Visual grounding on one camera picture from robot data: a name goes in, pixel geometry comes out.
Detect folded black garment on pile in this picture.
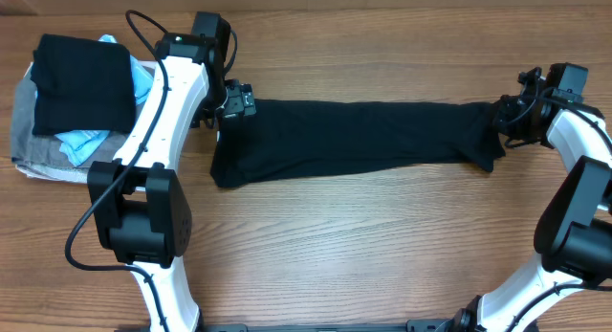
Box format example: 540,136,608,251
30,33,138,137

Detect folded white mesh garment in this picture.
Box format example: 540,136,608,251
15,164,89,184

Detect folded grey trousers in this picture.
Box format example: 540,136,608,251
10,72,127,169

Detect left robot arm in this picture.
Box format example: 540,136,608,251
76,11,256,332

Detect black t-shirt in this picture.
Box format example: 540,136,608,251
210,100,505,188

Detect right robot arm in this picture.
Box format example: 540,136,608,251
438,62,611,332

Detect folded light blue garment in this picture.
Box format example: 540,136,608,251
34,33,157,167

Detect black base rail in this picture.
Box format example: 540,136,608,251
114,318,541,332

